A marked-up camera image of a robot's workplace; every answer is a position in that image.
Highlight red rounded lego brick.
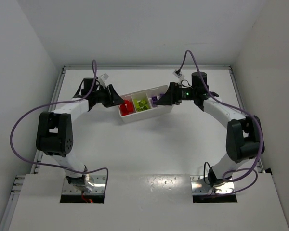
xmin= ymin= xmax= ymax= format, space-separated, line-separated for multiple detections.
xmin=119 ymin=100 xmax=134 ymax=116

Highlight purple square lego brick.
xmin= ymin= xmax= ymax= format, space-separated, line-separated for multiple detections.
xmin=151 ymin=96 xmax=158 ymax=107

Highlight green lego brick pieces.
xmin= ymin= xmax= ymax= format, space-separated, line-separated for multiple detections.
xmin=133 ymin=98 xmax=151 ymax=112

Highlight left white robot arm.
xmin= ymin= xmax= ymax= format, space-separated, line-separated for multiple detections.
xmin=36 ymin=78 xmax=124 ymax=193

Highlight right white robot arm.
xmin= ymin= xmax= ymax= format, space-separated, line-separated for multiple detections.
xmin=154 ymin=72 xmax=265 ymax=186

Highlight white three-compartment container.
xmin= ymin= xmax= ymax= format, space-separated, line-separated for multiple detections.
xmin=118 ymin=85 xmax=173 ymax=123

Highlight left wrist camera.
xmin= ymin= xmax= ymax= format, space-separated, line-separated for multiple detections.
xmin=97 ymin=73 xmax=109 ymax=88

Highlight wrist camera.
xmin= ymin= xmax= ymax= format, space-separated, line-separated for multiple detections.
xmin=97 ymin=73 xmax=109 ymax=88
xmin=173 ymin=69 xmax=185 ymax=84

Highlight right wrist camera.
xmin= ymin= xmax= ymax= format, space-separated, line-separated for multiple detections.
xmin=173 ymin=69 xmax=185 ymax=84

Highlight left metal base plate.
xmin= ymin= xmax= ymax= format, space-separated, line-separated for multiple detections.
xmin=62 ymin=174 xmax=107 ymax=197

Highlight metal base plate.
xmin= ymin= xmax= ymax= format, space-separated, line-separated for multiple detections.
xmin=62 ymin=174 xmax=107 ymax=197
xmin=190 ymin=175 xmax=235 ymax=196

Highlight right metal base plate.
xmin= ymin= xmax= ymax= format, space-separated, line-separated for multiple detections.
xmin=190 ymin=175 xmax=235 ymax=196

